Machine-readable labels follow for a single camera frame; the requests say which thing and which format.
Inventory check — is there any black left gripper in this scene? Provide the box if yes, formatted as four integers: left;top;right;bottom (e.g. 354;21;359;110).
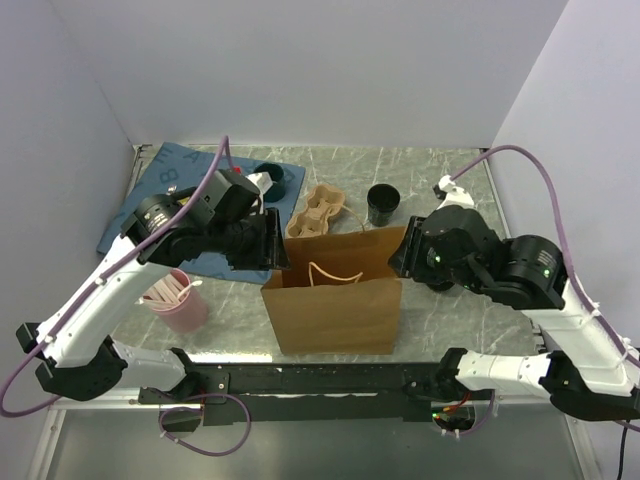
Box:
206;206;291;271

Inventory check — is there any black cup stack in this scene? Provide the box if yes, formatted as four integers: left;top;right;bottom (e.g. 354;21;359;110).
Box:
367;183;401;227

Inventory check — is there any brown paper bag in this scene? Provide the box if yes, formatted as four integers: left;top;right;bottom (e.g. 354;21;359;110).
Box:
261;227;406;355

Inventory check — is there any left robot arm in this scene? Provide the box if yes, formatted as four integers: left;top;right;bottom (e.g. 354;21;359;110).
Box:
16;170;290;402

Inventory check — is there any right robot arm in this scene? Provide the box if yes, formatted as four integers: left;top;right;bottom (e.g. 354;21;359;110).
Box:
388;205;639;422

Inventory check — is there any black lid stack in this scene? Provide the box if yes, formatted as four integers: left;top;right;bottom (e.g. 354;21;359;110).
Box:
427;281;455;292

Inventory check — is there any dark green mug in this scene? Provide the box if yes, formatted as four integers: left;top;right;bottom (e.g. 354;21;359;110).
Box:
254;163;286;203

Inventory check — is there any pink straw cup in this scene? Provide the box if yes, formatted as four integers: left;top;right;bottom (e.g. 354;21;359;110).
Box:
145;269;209;334

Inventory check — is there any blue alphabet placemat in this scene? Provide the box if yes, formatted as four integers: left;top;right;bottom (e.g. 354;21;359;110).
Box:
96;142;305;285

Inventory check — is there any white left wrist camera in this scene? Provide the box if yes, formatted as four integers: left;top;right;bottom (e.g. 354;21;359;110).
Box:
231;171;273;202

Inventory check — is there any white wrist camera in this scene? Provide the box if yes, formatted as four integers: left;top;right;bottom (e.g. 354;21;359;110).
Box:
433;175;476;210
231;171;273;202

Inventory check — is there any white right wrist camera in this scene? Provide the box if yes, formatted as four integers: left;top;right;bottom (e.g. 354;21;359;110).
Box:
433;175;476;210

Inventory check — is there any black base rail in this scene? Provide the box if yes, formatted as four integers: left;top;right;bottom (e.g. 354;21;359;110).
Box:
138;362;489;426

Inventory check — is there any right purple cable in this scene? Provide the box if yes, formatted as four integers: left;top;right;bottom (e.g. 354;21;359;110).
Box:
439;144;640;441

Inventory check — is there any purple cable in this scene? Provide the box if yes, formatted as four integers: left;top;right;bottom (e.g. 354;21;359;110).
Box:
439;144;640;441
0;134;251;456

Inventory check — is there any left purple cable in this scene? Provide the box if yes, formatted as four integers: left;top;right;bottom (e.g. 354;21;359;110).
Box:
0;134;251;456

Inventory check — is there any aluminium frame rail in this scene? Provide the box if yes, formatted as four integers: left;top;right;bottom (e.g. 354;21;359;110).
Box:
24;379;166;480

